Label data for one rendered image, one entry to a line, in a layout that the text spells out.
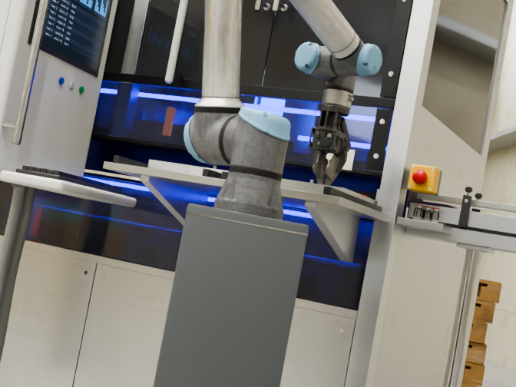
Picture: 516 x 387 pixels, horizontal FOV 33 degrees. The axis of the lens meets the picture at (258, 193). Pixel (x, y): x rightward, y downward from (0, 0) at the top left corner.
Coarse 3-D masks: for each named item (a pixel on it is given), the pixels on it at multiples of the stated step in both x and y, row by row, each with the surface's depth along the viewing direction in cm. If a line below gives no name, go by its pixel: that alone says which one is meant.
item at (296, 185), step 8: (280, 184) 230; (288, 184) 229; (296, 184) 228; (304, 184) 227; (312, 184) 226; (320, 184) 225; (312, 192) 226; (320, 192) 225; (352, 192) 228; (368, 200) 239
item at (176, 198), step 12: (144, 180) 239; (156, 180) 242; (156, 192) 244; (168, 192) 248; (180, 192) 254; (192, 192) 260; (204, 192) 266; (168, 204) 250; (180, 204) 255; (204, 204) 267; (180, 216) 256
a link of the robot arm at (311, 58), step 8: (304, 48) 215; (312, 48) 213; (320, 48) 215; (296, 56) 217; (304, 56) 215; (312, 56) 213; (320, 56) 214; (328, 56) 212; (296, 64) 216; (304, 64) 214; (312, 64) 214; (320, 64) 214; (328, 64) 212; (312, 72) 216; (320, 72) 215; (328, 72) 214; (328, 80) 221
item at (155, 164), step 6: (150, 162) 248; (156, 162) 248; (162, 162) 247; (168, 162) 246; (156, 168) 247; (162, 168) 246; (168, 168) 246; (174, 168) 245; (180, 168) 244; (186, 168) 243; (192, 168) 242; (198, 168) 241; (210, 168) 240; (198, 174) 241
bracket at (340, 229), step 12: (312, 204) 216; (312, 216) 222; (324, 216) 222; (336, 216) 230; (348, 216) 237; (324, 228) 227; (336, 228) 231; (348, 228) 239; (336, 240) 232; (348, 240) 240; (336, 252) 240; (348, 252) 241
